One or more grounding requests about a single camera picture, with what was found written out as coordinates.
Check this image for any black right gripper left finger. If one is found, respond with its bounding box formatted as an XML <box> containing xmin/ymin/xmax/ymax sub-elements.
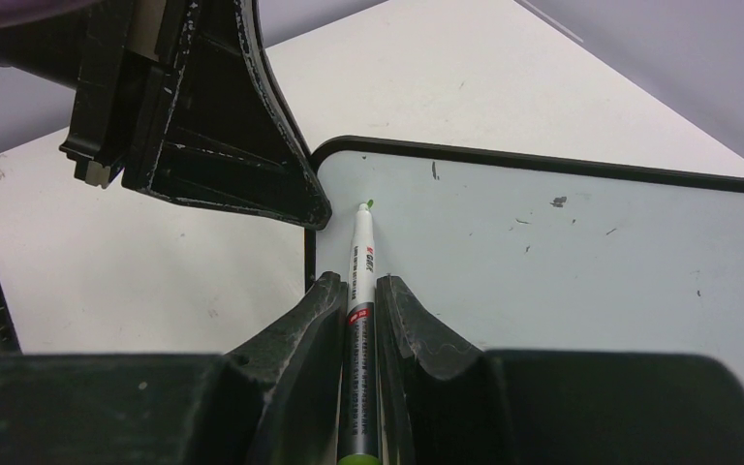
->
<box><xmin>0</xmin><ymin>272</ymin><xmax>348</xmax><ymax>464</ymax></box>

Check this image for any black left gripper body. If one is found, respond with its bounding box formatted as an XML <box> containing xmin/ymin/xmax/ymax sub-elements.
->
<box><xmin>0</xmin><ymin>1</ymin><xmax>331</xmax><ymax>230</ymax></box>

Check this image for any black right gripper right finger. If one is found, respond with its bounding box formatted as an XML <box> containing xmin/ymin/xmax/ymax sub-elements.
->
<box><xmin>376</xmin><ymin>276</ymin><xmax>744</xmax><ymax>464</ymax></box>

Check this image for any silver marker pen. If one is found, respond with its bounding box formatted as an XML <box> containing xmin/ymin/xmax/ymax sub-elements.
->
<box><xmin>337</xmin><ymin>202</ymin><xmax>381</xmax><ymax>461</ymax></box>

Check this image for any black framed small whiteboard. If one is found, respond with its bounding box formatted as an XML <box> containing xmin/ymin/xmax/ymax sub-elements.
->
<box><xmin>305</xmin><ymin>137</ymin><xmax>744</xmax><ymax>386</ymax></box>

